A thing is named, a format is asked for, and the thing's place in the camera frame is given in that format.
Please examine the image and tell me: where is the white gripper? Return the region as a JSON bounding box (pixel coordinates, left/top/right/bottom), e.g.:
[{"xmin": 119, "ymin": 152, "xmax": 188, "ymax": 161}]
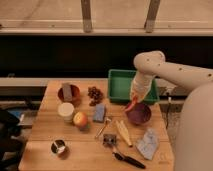
[{"xmin": 130, "ymin": 71, "xmax": 154, "ymax": 103}]

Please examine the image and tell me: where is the purple bowl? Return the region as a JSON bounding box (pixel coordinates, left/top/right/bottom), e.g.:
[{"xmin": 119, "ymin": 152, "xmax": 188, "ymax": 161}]
[{"xmin": 125, "ymin": 102, "xmax": 151, "ymax": 125}]

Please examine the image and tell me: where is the red-brown bowl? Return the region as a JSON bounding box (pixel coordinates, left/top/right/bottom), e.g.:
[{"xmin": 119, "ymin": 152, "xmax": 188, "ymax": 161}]
[{"xmin": 58, "ymin": 83, "xmax": 80, "ymax": 102}]

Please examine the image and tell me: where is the grey block in bowl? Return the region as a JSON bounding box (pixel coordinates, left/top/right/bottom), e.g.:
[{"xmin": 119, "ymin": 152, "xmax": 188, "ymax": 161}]
[{"xmin": 62, "ymin": 83, "xmax": 72, "ymax": 102}]

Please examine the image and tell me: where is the green plastic bin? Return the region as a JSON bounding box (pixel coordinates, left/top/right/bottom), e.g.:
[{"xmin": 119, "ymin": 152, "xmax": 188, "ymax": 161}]
[{"xmin": 108, "ymin": 69, "xmax": 160, "ymax": 105}]

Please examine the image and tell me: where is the corn cob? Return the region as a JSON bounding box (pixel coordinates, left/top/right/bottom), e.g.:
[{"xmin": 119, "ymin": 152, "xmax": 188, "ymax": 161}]
[{"xmin": 116, "ymin": 120, "xmax": 133, "ymax": 147}]

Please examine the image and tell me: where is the metal spoon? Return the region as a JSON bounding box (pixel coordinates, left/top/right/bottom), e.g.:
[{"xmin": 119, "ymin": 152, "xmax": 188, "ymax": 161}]
[{"xmin": 95, "ymin": 117, "xmax": 112, "ymax": 139}]

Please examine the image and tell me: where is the blue sponge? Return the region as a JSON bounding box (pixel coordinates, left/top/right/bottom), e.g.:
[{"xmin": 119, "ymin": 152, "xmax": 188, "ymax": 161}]
[{"xmin": 93, "ymin": 104, "xmax": 105, "ymax": 123}]

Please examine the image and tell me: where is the bunch of dark grapes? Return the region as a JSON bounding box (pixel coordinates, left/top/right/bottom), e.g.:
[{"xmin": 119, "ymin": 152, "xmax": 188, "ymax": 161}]
[{"xmin": 88, "ymin": 86, "xmax": 103, "ymax": 106}]

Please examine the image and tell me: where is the blue white crumpled cloth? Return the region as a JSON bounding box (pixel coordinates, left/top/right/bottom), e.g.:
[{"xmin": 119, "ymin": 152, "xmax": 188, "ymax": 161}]
[{"xmin": 136, "ymin": 128, "xmax": 159, "ymax": 160}]

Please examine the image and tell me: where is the red yellow apple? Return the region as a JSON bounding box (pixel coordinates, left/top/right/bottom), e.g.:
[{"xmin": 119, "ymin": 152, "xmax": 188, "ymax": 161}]
[{"xmin": 73, "ymin": 112, "xmax": 88, "ymax": 129}]

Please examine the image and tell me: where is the white cylindrical cup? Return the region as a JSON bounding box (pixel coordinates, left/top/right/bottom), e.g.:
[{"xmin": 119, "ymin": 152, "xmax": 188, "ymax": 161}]
[{"xmin": 58, "ymin": 103, "xmax": 74, "ymax": 122}]

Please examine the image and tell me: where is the black chair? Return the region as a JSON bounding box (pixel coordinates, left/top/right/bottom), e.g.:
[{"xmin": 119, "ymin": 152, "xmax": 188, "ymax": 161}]
[{"xmin": 0, "ymin": 108, "xmax": 23, "ymax": 171}]

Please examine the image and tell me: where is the black cable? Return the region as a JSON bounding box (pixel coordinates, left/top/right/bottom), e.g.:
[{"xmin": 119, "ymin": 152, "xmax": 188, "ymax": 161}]
[{"xmin": 159, "ymin": 87, "xmax": 172, "ymax": 130}]

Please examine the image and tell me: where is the black handled brush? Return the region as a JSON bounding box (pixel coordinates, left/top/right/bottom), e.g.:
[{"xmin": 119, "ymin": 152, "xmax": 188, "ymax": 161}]
[{"xmin": 103, "ymin": 134, "xmax": 146, "ymax": 169}]

